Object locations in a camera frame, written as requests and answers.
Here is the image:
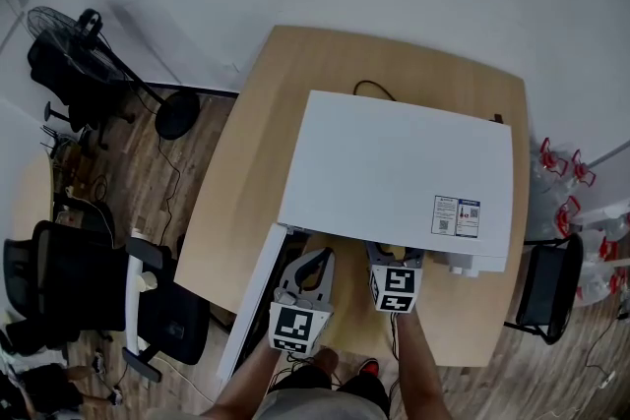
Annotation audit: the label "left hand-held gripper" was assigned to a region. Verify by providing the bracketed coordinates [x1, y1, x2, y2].
[269, 246, 339, 357]

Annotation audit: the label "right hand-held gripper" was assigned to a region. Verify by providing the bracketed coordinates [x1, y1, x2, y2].
[366, 240, 426, 314]

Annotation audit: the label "white microwave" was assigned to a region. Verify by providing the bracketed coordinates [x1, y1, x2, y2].
[216, 89, 516, 385]

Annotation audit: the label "person's right forearm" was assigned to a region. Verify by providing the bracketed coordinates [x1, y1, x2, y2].
[396, 310, 453, 420]

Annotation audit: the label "person's left forearm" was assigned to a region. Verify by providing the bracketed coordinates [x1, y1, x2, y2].
[209, 344, 284, 420]

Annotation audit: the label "person's left leg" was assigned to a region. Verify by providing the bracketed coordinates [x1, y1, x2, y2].
[314, 347, 341, 376]

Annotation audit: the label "person's black shorts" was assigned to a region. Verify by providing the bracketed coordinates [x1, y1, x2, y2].
[268, 362, 393, 414]

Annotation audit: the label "person's grey shirt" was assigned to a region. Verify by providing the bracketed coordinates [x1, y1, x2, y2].
[253, 388, 391, 420]

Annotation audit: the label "black folding chair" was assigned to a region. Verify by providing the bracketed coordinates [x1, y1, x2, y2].
[504, 233, 585, 346]

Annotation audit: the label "group of clear water bottles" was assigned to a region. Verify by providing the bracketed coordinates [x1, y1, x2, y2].
[529, 137, 630, 307]

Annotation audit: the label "black standing fan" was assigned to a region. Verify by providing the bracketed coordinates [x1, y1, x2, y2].
[27, 6, 202, 142]

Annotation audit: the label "black office chair white armrests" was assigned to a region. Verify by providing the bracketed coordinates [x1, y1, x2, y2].
[3, 219, 213, 384]

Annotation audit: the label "black cable loop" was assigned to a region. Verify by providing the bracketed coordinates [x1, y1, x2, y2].
[352, 80, 398, 103]

